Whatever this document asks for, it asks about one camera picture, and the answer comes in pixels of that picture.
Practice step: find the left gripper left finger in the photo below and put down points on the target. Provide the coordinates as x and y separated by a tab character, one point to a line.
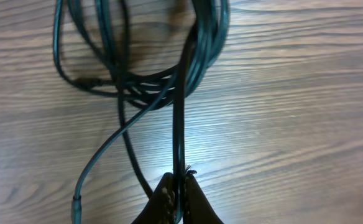
160	208

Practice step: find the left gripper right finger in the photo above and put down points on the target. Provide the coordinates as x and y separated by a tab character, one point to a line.
197	209

